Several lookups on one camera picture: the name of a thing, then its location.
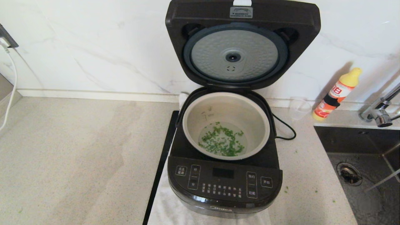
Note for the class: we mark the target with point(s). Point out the clear plastic measuring cup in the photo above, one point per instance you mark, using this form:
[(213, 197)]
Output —
[(298, 109)]

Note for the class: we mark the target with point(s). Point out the black flat strip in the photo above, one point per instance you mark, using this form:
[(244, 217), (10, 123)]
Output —
[(164, 156)]

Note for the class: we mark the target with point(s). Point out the chrome faucet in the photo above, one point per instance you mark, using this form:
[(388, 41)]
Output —
[(379, 114)]

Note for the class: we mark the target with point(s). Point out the metal sink drain strainer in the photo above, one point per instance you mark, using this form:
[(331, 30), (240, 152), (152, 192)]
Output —
[(349, 175)]

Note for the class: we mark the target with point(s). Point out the white cloth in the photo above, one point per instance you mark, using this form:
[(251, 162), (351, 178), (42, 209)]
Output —
[(165, 209)]

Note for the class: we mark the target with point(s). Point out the black rice cooker lid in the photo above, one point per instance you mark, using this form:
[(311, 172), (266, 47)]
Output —
[(281, 22)]

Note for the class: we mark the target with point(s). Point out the grey rice cooker inner pot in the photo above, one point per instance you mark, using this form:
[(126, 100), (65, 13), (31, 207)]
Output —
[(193, 125)]

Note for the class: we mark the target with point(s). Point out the black Midea rice cooker body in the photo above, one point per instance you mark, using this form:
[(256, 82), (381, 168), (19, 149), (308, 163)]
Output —
[(225, 187)]

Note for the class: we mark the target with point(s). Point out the grey wall socket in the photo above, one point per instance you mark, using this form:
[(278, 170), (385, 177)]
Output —
[(7, 39)]

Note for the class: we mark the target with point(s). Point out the orange yellow detergent bottle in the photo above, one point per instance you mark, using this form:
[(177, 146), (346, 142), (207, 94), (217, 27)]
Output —
[(335, 95)]

